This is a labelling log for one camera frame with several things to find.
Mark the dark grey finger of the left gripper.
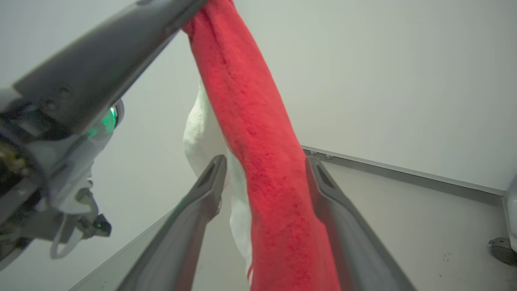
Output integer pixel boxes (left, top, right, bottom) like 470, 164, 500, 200
13, 0, 208, 135

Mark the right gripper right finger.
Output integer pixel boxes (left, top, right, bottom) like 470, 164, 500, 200
308, 158, 416, 291

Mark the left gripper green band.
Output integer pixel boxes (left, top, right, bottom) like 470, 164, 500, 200
0, 87, 124, 270

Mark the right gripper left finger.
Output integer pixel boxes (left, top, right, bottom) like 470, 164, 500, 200
116, 154, 227, 291

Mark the white cloth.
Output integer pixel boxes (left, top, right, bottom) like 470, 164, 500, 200
183, 81, 253, 280

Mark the red towel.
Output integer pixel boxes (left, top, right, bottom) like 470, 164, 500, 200
182, 0, 342, 291

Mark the dark grey caster wheel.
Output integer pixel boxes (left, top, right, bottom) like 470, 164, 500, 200
488, 238, 517, 267

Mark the white cable loop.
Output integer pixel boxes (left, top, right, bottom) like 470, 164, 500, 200
49, 214, 84, 260

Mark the grey floor rail with screws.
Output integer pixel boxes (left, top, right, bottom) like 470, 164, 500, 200
301, 145, 505, 206

